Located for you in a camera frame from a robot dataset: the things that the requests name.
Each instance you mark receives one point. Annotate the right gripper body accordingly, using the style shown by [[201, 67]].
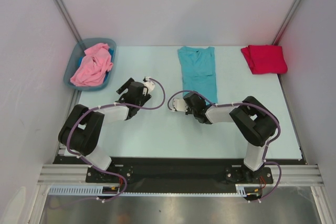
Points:
[[188, 106]]

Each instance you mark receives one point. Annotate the left corner aluminium post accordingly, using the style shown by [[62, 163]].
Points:
[[68, 19]]

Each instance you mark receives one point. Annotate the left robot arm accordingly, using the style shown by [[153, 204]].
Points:
[[82, 128]]

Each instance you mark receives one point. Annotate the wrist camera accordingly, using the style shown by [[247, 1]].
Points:
[[179, 105], [149, 85]]

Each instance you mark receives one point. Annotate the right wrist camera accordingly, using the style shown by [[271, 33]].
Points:
[[179, 105]]

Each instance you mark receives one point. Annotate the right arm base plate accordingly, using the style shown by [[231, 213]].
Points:
[[244, 175]]

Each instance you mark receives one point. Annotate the left slotted cable duct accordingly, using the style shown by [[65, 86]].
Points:
[[73, 190]]

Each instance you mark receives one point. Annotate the folded red t shirt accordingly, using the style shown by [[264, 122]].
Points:
[[265, 59]]

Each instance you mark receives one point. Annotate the blue plastic basket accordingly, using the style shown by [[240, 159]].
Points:
[[78, 51]]

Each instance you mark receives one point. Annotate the pink t shirt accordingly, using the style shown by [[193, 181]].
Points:
[[94, 66]]

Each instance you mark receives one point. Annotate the aluminium front rail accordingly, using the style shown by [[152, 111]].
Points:
[[62, 174]]

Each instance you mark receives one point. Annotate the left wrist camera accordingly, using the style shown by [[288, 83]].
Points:
[[149, 85]]

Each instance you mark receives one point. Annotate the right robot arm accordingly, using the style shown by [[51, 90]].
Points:
[[255, 122]]

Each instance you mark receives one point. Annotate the turquoise t shirt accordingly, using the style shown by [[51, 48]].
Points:
[[199, 71]]

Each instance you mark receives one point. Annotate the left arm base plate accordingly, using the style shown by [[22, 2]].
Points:
[[115, 173]]

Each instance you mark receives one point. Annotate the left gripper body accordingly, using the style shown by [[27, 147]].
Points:
[[145, 96]]

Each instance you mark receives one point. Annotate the corner aluminium post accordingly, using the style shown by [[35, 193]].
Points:
[[68, 19], [286, 22]]

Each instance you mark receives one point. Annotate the right corner aluminium post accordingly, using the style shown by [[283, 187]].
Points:
[[286, 22]]

